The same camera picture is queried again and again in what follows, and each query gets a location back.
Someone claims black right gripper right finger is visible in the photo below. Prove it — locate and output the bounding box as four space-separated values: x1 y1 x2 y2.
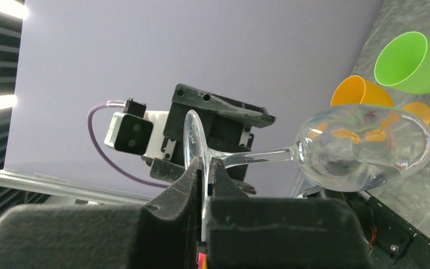
206 159 373 268

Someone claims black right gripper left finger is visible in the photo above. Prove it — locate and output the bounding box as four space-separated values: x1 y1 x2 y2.
0 159 200 268

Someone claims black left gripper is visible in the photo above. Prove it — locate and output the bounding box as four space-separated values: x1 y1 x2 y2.
149 84 275 183

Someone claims clear small wine glass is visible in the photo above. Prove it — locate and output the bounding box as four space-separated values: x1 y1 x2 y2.
183 104 430 240

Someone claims orange plastic goblet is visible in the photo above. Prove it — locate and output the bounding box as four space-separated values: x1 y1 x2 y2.
330 75 430 145

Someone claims green plastic goblet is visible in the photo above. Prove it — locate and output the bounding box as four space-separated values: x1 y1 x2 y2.
373 31 430 94

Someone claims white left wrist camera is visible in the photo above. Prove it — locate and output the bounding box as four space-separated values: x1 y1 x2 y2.
104 98 169 159

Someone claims aluminium side rail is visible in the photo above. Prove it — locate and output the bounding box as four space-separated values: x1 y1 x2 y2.
0 170 151 205

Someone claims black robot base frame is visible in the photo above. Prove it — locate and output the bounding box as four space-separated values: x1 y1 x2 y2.
298 187 430 268

